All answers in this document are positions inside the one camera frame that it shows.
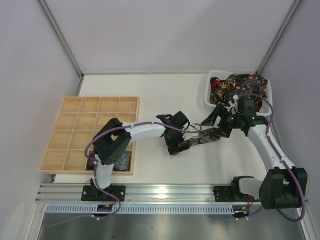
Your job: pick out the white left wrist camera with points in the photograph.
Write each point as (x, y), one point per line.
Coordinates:
(196, 127)

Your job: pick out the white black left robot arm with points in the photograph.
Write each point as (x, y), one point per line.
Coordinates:
(111, 142)

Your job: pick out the white plastic basket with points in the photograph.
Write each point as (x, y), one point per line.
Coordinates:
(262, 104)

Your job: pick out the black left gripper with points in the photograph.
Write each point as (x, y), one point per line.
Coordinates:
(173, 144)

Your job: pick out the aluminium frame rail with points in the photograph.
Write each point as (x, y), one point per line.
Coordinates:
(135, 193)

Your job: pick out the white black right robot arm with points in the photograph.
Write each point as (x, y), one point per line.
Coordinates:
(284, 184)

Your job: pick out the slotted grey cable duct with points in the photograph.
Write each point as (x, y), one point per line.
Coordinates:
(184, 209)

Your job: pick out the wooden grid organizer tray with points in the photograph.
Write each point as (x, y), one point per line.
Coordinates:
(78, 121)

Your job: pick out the orange grey patterned tie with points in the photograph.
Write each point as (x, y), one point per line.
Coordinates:
(205, 136)

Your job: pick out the rolled grey leaf-pattern tie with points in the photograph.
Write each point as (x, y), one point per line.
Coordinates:
(123, 163)

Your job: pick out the rolled dark floral tie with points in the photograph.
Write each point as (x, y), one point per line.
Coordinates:
(90, 164)

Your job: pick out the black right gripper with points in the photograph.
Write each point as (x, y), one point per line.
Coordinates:
(223, 122)

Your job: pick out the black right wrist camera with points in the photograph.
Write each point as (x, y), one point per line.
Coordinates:
(246, 107)

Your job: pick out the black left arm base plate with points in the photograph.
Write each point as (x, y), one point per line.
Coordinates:
(91, 194)

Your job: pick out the pile of dark floral ties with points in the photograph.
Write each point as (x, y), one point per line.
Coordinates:
(221, 91)

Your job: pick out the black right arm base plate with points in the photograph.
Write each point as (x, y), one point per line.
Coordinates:
(224, 193)

